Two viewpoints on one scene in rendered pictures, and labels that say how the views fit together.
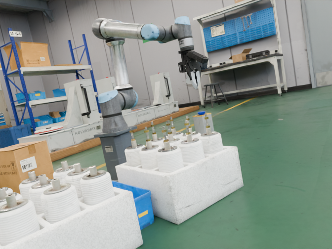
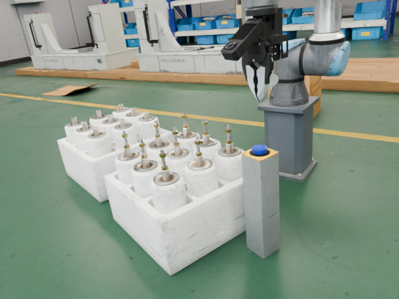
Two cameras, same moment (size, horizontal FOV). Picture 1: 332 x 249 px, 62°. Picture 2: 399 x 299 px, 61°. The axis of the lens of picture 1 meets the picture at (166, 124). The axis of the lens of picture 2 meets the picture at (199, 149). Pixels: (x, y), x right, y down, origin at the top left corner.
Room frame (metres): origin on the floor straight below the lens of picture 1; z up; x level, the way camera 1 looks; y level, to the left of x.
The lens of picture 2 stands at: (1.33, -1.01, 0.69)
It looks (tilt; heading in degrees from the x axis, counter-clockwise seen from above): 23 degrees down; 93
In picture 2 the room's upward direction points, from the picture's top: 6 degrees counter-clockwise
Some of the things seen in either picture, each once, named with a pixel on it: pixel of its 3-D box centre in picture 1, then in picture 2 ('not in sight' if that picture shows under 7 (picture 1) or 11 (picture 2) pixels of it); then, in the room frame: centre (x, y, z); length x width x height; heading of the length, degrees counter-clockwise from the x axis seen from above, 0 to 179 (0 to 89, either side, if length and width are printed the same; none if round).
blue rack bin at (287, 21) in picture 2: not in sight; (281, 16); (2.56, 4.87, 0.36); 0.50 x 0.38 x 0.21; 56
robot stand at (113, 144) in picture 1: (120, 154); (288, 136); (1.62, 0.30, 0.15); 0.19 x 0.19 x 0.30; 56
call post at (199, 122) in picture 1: (206, 144); (261, 203); (1.44, -0.19, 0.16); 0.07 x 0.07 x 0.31; 38
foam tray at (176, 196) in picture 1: (178, 176); (184, 196); (1.20, -0.01, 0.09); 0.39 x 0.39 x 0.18; 38
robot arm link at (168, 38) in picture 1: (165, 34); not in sight; (1.50, -0.09, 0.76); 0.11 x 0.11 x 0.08; 55
